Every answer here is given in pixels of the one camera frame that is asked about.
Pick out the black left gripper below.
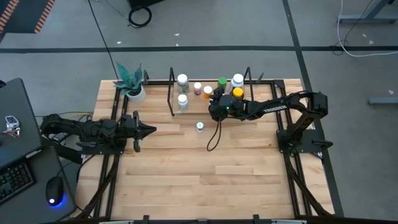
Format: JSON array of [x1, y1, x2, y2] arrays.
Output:
[[119, 110, 157, 153]]

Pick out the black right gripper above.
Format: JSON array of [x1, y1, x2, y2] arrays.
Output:
[[208, 86, 243, 123]]

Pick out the large white medicine bottle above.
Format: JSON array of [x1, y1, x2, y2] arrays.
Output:
[[230, 73, 245, 91]]

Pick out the white bottle black-print label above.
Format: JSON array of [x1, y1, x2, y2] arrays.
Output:
[[177, 93, 189, 111]]

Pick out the white bottle green label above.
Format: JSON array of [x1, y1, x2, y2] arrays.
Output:
[[176, 73, 190, 95]]

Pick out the green plant in white pot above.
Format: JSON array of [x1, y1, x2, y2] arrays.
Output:
[[113, 62, 147, 104]]

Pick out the black computer mouse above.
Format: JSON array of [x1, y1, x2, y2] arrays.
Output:
[[45, 175, 65, 207]]

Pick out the black equipment base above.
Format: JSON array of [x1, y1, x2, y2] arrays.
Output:
[[129, 0, 165, 9]]

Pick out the silver key bunch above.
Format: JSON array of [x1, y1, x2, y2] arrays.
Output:
[[3, 115, 21, 138]]

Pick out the black keyboard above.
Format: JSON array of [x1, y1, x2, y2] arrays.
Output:
[[0, 161, 35, 205]]

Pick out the dark grey side desk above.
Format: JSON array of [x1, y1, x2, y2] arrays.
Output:
[[0, 77, 78, 224]]

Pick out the grey desk foot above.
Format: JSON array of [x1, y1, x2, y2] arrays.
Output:
[[368, 96, 398, 105]]

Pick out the black mat orange striped edge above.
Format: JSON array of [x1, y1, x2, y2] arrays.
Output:
[[0, 0, 57, 35]]

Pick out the grey desk base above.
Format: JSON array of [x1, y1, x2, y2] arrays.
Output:
[[338, 0, 398, 25]]

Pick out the wooden shelf black metal frame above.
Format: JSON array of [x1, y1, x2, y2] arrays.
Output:
[[167, 66, 256, 118]]

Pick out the black aluminium table frame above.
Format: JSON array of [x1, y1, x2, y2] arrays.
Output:
[[76, 70, 335, 222]]

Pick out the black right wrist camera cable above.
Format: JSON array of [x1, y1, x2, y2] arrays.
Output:
[[206, 119, 223, 152]]

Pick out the yellow cable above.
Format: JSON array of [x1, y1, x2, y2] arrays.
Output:
[[67, 113, 94, 121]]

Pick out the coiled black cable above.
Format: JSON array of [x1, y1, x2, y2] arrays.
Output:
[[127, 5, 153, 29]]

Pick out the white floor cable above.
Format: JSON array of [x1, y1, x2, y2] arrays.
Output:
[[336, 0, 398, 58]]

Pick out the thin black floor cable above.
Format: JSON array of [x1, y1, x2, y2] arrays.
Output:
[[331, 0, 374, 56]]

